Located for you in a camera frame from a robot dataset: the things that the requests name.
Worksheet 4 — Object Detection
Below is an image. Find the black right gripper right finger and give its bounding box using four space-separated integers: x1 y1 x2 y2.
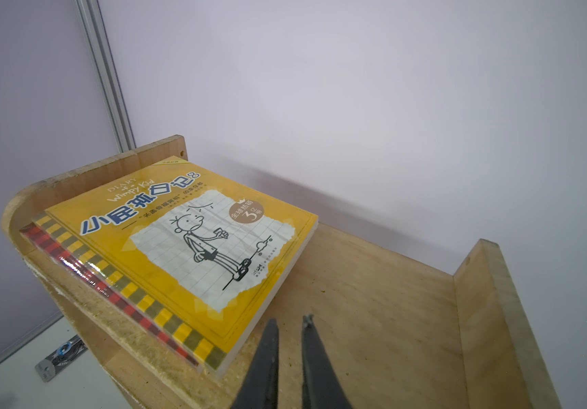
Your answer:
302 315 352 408

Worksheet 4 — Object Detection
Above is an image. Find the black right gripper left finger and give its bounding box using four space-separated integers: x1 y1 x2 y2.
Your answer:
231 319 279 409

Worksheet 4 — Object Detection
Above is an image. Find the yellow green-edged wimpy kid book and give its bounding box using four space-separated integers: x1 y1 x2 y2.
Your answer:
31 156 318 375

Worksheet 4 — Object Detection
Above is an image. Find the wooden two-tier bookshelf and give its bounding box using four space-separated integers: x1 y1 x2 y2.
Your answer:
1 135 560 408

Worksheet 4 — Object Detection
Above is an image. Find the grey metal ruler strip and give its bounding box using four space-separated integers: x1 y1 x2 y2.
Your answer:
35 335 88 383

